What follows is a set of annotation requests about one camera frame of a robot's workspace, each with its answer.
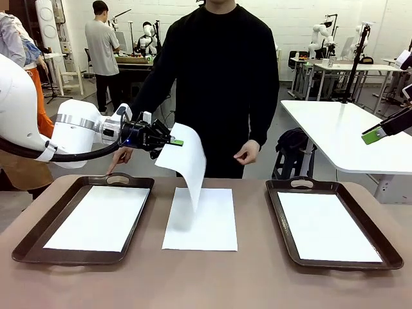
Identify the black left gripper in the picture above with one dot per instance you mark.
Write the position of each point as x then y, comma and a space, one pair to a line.
141, 136

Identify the white A4 paper sheet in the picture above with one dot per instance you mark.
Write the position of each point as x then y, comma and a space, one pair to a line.
190, 161
219, 225
96, 219
322, 225

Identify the person's left forearm black sleeve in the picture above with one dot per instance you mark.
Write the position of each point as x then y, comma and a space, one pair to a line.
264, 128

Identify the white lab robot arm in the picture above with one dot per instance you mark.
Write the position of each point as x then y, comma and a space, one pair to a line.
313, 48
354, 48

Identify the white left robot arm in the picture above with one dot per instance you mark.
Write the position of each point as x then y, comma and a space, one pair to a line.
74, 128

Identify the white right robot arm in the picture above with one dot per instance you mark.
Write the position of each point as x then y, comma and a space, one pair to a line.
407, 91

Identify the person's right forearm black sleeve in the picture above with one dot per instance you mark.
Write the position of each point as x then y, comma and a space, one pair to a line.
148, 99

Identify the person's right hand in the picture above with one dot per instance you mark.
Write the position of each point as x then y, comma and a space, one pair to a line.
124, 154

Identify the person's left hand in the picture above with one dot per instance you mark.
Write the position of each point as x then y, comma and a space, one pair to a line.
251, 153

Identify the large white table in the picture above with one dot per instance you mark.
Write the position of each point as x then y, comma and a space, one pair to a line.
331, 135

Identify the white desk grey legs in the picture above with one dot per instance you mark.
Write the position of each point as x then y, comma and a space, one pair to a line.
380, 67

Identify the black tripod pole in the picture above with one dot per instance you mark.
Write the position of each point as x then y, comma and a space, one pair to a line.
354, 69

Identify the dark workbench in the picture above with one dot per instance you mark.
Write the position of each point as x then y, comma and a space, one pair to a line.
135, 71

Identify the dark cloth on stool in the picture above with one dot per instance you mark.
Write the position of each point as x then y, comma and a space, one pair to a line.
291, 140

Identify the white patterned mug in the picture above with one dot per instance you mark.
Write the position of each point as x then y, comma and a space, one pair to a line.
331, 62

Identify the brown plastic serving tray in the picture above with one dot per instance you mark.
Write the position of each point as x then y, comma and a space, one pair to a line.
363, 219
53, 219

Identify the black stool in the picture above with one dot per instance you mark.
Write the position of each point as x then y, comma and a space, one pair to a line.
286, 157

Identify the white monitor panel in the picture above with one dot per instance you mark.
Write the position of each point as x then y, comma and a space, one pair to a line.
347, 46

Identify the black mesh office chair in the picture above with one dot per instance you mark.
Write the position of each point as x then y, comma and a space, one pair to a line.
90, 69

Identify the person in black sweater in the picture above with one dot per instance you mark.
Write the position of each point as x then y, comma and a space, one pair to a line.
225, 64

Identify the white and black lab robot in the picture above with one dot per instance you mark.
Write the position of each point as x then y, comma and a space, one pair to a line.
148, 33

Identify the white wooden stool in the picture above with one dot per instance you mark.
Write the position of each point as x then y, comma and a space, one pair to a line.
72, 74

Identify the black chair at desk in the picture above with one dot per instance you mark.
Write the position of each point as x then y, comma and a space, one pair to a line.
294, 56

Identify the man in white t-shirt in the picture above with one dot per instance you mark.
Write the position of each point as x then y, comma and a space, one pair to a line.
99, 48

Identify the tan fabric bundle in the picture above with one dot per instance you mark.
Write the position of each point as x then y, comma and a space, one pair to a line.
22, 175

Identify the white tall unit with circles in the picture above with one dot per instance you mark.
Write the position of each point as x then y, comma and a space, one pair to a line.
48, 32

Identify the person striped shirt orange trousers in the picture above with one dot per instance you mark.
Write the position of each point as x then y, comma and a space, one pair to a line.
13, 42

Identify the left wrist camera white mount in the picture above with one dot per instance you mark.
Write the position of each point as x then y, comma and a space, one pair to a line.
147, 117

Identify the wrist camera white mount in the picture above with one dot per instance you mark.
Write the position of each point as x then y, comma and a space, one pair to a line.
402, 58
147, 117

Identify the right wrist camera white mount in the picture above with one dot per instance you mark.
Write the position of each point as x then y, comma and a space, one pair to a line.
402, 58

